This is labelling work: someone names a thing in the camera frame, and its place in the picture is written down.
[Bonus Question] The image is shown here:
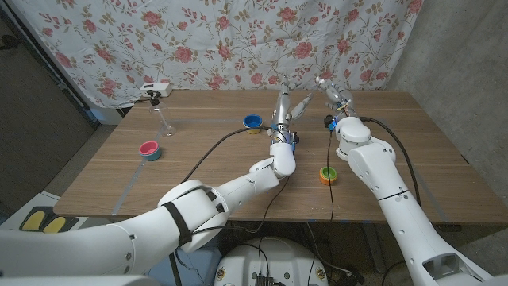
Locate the grey table leg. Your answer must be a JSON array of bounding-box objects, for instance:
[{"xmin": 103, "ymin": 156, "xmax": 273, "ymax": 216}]
[{"xmin": 360, "ymin": 222, "xmax": 388, "ymax": 274}]

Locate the black torso cable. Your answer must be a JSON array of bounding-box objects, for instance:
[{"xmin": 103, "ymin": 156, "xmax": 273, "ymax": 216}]
[{"xmin": 237, "ymin": 237, "xmax": 271, "ymax": 277}]

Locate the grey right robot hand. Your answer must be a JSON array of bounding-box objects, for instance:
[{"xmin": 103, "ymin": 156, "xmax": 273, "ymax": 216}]
[{"xmin": 315, "ymin": 76, "xmax": 358, "ymax": 128}]

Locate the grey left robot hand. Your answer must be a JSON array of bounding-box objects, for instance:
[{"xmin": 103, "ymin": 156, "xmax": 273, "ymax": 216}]
[{"xmin": 271, "ymin": 76, "xmax": 314, "ymax": 146}]

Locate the white floor cable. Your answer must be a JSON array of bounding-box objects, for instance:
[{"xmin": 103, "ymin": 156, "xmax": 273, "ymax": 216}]
[{"xmin": 305, "ymin": 222, "xmax": 353, "ymax": 276}]

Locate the blue plastic cup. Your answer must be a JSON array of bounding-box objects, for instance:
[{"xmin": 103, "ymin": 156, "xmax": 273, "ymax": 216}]
[{"xmin": 243, "ymin": 114, "xmax": 264, "ymax": 129}]

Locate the black slipper yellow insole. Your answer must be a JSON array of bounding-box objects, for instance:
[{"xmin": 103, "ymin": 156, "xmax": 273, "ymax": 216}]
[
  {"xmin": 19, "ymin": 206, "xmax": 51, "ymax": 232},
  {"xmin": 41, "ymin": 214, "xmax": 79, "ymax": 235}
]

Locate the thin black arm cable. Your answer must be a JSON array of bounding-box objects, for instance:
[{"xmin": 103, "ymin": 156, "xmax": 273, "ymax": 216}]
[
  {"xmin": 325, "ymin": 130, "xmax": 335, "ymax": 223},
  {"xmin": 194, "ymin": 176, "xmax": 291, "ymax": 235}
]

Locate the black power adapter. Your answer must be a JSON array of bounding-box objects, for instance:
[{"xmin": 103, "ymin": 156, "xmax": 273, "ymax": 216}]
[{"xmin": 337, "ymin": 269, "xmax": 366, "ymax": 286}]

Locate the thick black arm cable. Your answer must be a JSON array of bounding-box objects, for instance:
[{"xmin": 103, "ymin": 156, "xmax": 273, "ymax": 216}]
[
  {"xmin": 180, "ymin": 126, "xmax": 275, "ymax": 184},
  {"xmin": 359, "ymin": 116, "xmax": 421, "ymax": 286}
]

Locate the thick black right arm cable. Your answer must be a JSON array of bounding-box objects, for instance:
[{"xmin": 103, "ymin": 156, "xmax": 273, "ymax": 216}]
[{"xmin": 359, "ymin": 116, "xmax": 421, "ymax": 286}]

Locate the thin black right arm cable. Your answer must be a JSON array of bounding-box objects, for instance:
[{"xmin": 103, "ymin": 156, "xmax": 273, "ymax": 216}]
[{"xmin": 325, "ymin": 130, "xmax": 335, "ymax": 223}]

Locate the white power strip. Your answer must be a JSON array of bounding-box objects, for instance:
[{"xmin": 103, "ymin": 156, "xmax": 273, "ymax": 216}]
[{"xmin": 139, "ymin": 82, "xmax": 173, "ymax": 99}]

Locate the teal plastic cup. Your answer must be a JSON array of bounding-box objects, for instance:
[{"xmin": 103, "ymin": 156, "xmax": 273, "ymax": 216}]
[{"xmin": 140, "ymin": 147, "xmax": 163, "ymax": 162}]

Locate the pink plastic cup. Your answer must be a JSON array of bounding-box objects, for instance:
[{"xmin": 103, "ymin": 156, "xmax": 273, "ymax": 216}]
[{"xmin": 138, "ymin": 141, "xmax": 160, "ymax": 157}]

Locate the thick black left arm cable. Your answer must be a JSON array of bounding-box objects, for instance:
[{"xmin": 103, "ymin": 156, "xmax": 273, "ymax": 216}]
[{"xmin": 180, "ymin": 126, "xmax": 275, "ymax": 184}]

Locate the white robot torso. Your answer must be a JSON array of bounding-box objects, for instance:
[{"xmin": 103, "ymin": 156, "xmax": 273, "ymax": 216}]
[{"xmin": 214, "ymin": 237, "xmax": 329, "ymax": 286}]

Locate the floral print backdrop cloth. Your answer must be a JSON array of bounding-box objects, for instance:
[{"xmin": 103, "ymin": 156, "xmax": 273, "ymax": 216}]
[{"xmin": 7, "ymin": 0, "xmax": 424, "ymax": 109}]

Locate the white floor mat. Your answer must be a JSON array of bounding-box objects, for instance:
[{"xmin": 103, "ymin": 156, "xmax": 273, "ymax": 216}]
[{"xmin": 0, "ymin": 191, "xmax": 96, "ymax": 235}]

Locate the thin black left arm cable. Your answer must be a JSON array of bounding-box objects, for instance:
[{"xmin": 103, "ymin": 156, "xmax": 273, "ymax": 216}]
[{"xmin": 194, "ymin": 176, "xmax": 291, "ymax": 235}]

